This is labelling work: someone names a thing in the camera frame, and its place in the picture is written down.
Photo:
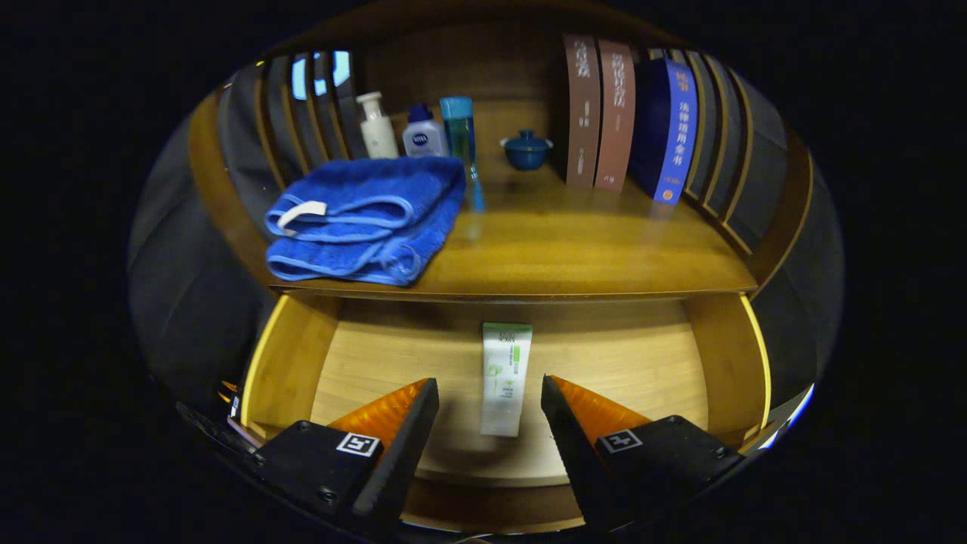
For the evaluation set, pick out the brown wooden cabinet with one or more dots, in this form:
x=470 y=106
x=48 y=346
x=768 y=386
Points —
x=483 y=68

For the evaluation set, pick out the blue book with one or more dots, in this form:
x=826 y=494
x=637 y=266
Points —
x=672 y=136

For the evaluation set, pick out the blue folded towel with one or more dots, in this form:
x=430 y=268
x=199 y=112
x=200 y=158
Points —
x=370 y=219

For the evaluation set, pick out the blue lidded teacup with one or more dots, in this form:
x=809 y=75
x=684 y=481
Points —
x=526 y=153

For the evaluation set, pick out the reddish brown book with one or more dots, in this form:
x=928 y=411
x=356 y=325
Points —
x=616 y=113

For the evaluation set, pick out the white pump bottle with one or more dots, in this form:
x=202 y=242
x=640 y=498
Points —
x=378 y=132

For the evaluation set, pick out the tall teal bottle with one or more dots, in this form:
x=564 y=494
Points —
x=461 y=136

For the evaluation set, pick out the brown wooden drawer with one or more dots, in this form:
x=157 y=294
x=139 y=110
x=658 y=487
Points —
x=378 y=355

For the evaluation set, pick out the wooden countertop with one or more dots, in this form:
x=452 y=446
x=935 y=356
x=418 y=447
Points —
x=574 y=249

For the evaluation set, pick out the dark brown book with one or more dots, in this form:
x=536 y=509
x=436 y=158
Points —
x=582 y=113

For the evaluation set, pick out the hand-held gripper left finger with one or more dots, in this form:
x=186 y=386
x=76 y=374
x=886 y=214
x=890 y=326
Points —
x=393 y=461

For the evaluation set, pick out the white and green tube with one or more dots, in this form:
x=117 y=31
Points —
x=505 y=378

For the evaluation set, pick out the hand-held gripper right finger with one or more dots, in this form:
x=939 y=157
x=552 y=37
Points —
x=582 y=461

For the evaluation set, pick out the white bottle with blue cap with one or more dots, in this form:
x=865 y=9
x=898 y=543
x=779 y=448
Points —
x=424 y=140

